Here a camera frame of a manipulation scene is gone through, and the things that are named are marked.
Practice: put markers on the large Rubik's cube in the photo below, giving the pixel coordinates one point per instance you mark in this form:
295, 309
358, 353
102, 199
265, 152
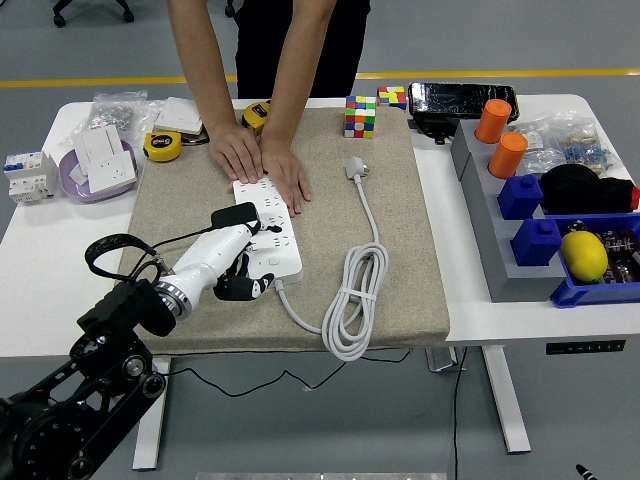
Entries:
360, 117

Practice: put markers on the clear bag of small parts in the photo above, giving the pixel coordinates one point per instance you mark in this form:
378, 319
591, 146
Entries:
532, 147

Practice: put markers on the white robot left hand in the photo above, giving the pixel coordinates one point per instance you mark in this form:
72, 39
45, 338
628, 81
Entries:
210, 255

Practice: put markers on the grey bracket under table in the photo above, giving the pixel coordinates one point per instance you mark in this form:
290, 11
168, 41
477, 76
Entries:
442, 360

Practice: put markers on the dark electronic components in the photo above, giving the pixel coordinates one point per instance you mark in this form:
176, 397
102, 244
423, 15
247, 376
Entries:
622, 255

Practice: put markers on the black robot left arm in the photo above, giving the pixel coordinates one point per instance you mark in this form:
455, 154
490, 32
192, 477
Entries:
100, 400

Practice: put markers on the clear bag of resistors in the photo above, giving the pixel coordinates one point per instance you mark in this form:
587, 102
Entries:
587, 147

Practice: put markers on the white switch panel box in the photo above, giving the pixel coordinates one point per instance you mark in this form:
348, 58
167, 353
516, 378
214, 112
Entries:
100, 142

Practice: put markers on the black plug adapter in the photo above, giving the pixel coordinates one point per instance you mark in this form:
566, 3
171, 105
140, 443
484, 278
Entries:
235, 215

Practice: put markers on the black cloth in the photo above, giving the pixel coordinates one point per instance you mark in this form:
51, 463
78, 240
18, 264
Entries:
585, 190

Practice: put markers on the clear bag of screws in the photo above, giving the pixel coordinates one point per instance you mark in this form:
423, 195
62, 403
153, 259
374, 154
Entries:
117, 112

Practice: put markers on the black die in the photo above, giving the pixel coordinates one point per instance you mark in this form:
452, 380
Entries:
575, 227

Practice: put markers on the black glossy case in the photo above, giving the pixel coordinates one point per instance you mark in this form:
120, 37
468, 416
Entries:
462, 100

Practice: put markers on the small Rubik's cube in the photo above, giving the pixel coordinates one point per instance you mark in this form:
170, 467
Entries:
391, 97

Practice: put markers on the beige fabric mat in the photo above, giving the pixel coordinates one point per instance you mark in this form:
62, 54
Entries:
225, 320

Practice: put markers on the person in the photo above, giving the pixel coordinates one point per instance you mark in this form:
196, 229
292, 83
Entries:
300, 40

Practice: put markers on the purple bowl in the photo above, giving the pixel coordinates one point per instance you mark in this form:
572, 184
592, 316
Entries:
75, 185

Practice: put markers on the white circuit breaker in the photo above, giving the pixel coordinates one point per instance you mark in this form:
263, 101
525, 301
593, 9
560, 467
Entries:
30, 177

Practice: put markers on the grey stepped block holder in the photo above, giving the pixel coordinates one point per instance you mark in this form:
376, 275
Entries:
500, 250

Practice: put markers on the person's right forearm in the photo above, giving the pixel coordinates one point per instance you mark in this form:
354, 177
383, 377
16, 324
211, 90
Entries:
202, 55

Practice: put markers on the yellow lemon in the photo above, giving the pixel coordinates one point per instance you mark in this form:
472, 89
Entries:
583, 256

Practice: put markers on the red item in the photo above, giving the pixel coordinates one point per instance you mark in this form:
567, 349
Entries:
635, 197

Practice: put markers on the blue block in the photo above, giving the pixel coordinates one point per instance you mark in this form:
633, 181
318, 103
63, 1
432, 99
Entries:
520, 196
537, 242

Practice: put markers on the white power strip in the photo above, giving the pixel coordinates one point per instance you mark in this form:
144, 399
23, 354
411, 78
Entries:
282, 250

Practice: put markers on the blue plastic bin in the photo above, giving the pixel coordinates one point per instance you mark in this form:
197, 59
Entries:
575, 295

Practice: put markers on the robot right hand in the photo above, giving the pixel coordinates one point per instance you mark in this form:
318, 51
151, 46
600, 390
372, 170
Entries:
584, 472

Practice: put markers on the black table control panel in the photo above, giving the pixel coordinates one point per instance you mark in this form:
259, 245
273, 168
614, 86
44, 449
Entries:
585, 347

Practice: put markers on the yellow and black tape measure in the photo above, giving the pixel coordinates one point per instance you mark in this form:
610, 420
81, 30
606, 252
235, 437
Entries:
254, 114

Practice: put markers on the person's right hand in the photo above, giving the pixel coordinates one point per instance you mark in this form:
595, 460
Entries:
238, 152

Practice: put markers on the orange cylinder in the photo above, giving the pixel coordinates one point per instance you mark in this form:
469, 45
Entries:
507, 155
493, 120

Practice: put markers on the white wall socket plate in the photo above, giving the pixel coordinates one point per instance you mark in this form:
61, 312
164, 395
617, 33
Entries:
112, 172

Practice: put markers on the person's left forearm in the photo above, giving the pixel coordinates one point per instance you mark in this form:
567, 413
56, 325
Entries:
299, 60

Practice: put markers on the person's left hand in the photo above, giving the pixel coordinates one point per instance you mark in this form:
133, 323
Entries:
286, 172

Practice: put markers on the white table leg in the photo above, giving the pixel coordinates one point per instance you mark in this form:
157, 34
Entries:
505, 400
150, 410

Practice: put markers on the flat white switch panel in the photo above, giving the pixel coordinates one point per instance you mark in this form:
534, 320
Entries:
177, 117

